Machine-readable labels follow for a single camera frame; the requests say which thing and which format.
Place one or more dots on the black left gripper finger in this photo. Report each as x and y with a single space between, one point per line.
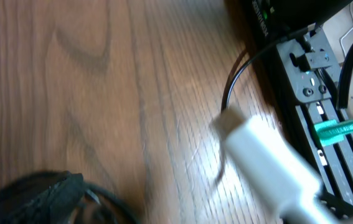
41 197

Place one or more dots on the green clip on rail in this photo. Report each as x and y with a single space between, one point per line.
331 132

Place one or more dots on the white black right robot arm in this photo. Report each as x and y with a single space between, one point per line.
297 14

